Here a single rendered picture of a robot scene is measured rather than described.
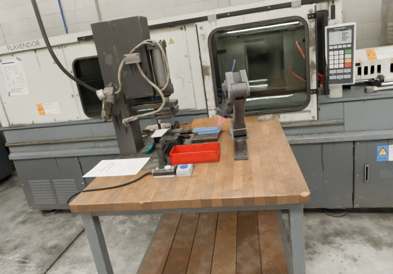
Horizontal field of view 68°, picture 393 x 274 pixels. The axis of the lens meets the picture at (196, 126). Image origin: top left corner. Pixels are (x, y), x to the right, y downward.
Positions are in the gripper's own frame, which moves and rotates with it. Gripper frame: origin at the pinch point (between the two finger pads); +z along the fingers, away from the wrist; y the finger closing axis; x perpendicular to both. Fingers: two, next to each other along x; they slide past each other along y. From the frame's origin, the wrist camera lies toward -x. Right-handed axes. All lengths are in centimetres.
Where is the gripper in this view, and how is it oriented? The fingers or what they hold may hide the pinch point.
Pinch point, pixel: (218, 125)
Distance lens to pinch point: 163.6
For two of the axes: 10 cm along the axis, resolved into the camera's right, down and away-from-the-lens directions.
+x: -1.4, 2.9, -9.5
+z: -4.0, 8.6, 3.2
